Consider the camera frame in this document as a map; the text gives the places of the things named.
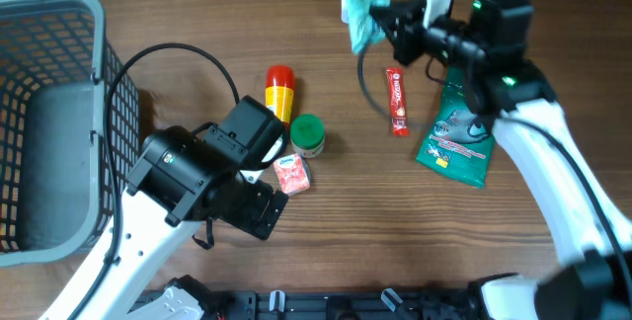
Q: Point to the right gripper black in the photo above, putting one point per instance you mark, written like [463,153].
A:
[404,15]

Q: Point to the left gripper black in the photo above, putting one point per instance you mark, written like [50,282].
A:
[248,219]

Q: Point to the red white small box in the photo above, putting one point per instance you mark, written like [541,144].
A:
[293,174]

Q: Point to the red coffee stick sachet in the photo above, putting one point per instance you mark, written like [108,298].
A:
[397,104]

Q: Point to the green lid jar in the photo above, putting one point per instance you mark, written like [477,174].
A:
[307,135]

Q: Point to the red yellow sauce bottle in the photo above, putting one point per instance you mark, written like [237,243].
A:
[280,87]

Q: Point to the green snack bag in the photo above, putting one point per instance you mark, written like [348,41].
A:
[457,144]

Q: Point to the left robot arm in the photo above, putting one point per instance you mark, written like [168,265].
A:
[179,183]

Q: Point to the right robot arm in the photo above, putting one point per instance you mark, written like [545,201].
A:
[515,102]

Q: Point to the grey plastic mesh basket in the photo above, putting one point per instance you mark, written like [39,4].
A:
[69,128]

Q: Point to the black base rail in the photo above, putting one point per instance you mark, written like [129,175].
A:
[321,305]

